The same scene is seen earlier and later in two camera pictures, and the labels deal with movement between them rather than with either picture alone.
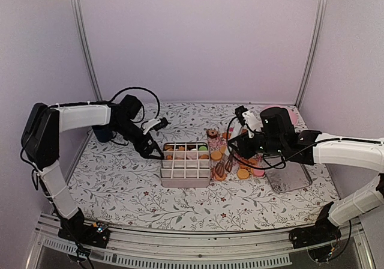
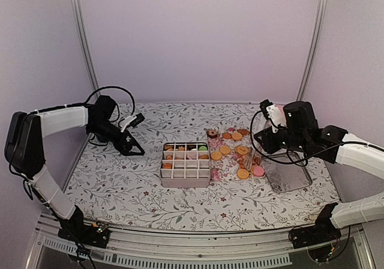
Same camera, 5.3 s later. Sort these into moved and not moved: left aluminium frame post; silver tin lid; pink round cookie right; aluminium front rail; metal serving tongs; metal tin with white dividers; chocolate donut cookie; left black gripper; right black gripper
Moved: right black gripper; left black gripper; metal serving tongs
Not moved: metal tin with white dividers; silver tin lid; left aluminium frame post; pink round cookie right; aluminium front rail; chocolate donut cookie
